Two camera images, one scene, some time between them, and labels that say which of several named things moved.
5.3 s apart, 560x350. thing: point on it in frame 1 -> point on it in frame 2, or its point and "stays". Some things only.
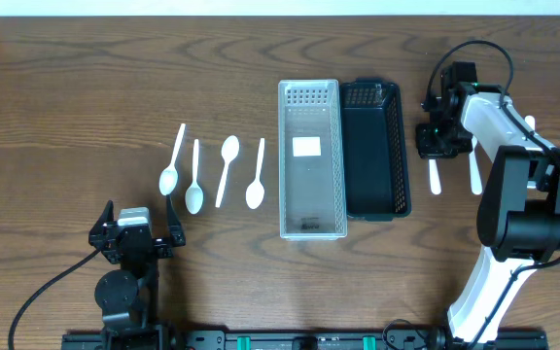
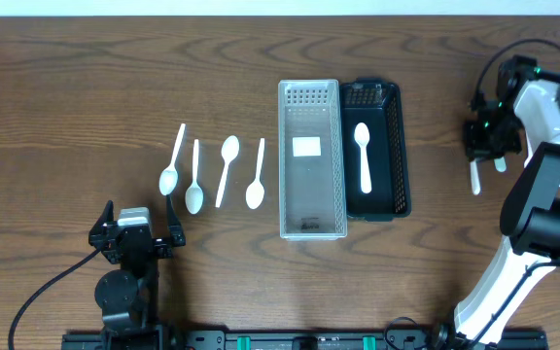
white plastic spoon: [169, 177] stays
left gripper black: [136, 238] stays
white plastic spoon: [435, 178] -> [362, 135]
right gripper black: [427, 150] -> [476, 147]
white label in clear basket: [309, 146] stays
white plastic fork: [474, 168] stays
